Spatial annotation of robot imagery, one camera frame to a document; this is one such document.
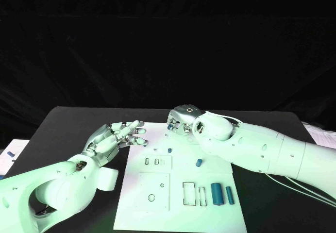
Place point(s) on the white task board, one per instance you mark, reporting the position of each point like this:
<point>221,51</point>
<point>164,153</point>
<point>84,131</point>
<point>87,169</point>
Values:
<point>157,209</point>

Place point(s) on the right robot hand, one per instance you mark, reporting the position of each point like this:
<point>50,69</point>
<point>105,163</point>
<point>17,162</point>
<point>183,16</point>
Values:
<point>183,113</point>

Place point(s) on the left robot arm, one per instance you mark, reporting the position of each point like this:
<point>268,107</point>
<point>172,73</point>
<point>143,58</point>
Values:
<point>59,185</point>

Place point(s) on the small blue plug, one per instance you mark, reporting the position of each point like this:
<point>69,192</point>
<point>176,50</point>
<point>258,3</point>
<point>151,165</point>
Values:
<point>170,127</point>

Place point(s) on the white crumpled sheet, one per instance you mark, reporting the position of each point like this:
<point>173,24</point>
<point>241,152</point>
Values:
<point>320,134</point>

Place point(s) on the thin long blue cylinder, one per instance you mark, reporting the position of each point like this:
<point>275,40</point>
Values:
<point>229,195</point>

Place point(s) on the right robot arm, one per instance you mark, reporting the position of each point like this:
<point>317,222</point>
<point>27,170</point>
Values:
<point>262,154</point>

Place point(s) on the thick blue cylinder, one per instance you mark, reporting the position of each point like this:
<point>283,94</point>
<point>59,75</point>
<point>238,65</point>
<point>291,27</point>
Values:
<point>218,193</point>

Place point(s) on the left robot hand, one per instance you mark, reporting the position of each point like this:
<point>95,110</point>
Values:
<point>104,142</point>

